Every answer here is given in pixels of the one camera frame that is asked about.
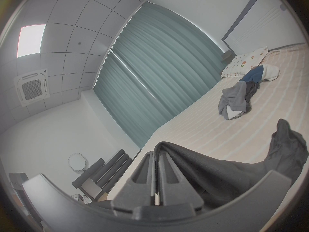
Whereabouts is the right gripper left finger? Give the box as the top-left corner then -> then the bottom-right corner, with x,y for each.
112,151 -> 156,211

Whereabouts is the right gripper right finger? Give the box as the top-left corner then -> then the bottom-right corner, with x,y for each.
158,152 -> 203,208

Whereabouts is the black T-shirt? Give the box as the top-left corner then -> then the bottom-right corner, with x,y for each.
154,119 -> 309,208

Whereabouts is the bed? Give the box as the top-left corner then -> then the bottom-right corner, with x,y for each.
106,0 -> 309,217

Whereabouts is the pile of clothes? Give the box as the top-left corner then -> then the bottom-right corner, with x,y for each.
218,65 -> 281,120

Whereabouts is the round white mirror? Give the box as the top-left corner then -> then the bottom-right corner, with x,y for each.
68,153 -> 86,172

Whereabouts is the blue-green curtain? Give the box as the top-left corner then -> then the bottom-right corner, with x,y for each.
93,50 -> 162,150
109,1 -> 227,130

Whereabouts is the grey bedside table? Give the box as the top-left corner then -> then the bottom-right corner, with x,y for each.
221,52 -> 236,62

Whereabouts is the white printed pillow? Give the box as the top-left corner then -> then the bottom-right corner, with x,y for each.
220,47 -> 269,79

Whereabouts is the ceiling air conditioner vent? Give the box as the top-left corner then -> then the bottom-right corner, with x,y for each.
14,68 -> 50,107

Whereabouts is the ceiling light panel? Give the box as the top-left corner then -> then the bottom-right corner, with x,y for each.
17,24 -> 46,57

